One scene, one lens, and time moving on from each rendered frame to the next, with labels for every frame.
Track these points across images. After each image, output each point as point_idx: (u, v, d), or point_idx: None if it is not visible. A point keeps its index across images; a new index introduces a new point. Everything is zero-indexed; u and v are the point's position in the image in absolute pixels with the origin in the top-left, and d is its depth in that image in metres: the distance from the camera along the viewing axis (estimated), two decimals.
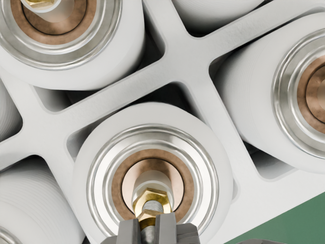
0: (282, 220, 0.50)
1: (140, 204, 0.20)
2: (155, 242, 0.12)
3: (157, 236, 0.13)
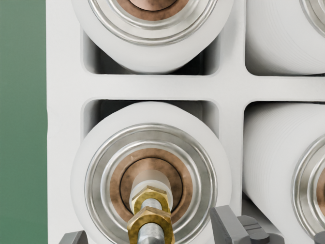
0: (17, 218, 0.49)
1: None
2: (224, 233, 0.12)
3: (223, 227, 0.13)
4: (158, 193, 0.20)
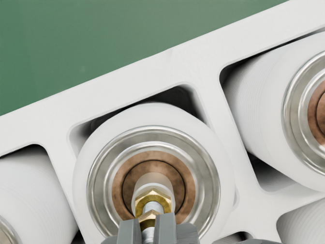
0: (28, 44, 0.48)
1: (142, 202, 0.20)
2: (155, 242, 0.12)
3: (156, 236, 0.13)
4: None
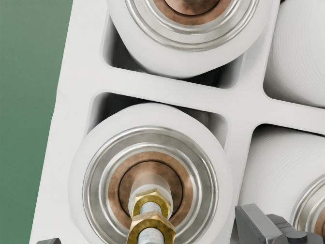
0: (2, 195, 0.49)
1: None
2: (257, 232, 0.12)
3: (254, 226, 0.12)
4: (164, 202, 0.20)
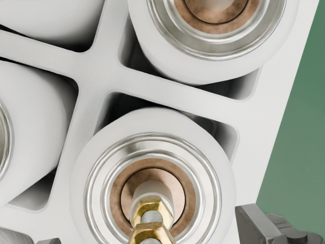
0: (308, 106, 0.48)
1: (137, 218, 0.20)
2: (257, 232, 0.12)
3: (254, 226, 0.12)
4: None
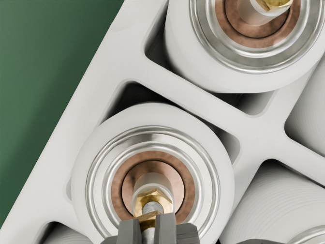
0: None
1: None
2: (155, 242, 0.12)
3: (157, 236, 0.13)
4: None
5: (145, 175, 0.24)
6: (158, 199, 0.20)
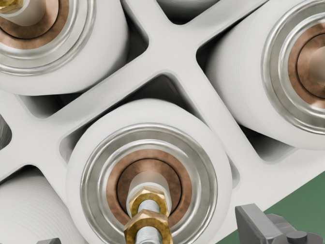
0: None
1: None
2: (257, 232, 0.12)
3: (254, 226, 0.12)
4: None
5: None
6: (148, 196, 0.20)
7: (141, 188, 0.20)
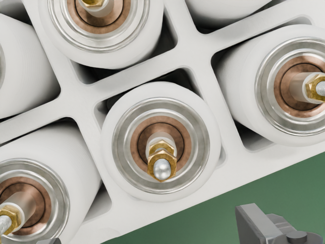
0: None
1: None
2: (257, 232, 0.12)
3: (254, 226, 0.12)
4: None
5: (174, 141, 0.32)
6: None
7: None
